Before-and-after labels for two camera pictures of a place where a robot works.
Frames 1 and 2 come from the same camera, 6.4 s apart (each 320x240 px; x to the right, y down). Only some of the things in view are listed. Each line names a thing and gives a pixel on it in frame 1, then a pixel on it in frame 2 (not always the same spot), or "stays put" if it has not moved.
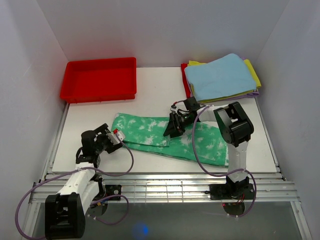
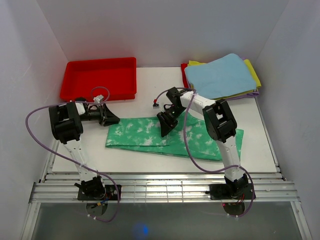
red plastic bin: (104, 79) stays put
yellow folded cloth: (257, 83) stays put
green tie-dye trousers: (200, 142) stays put
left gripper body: (103, 142) -> (96, 115)
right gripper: (174, 128) -> (166, 124)
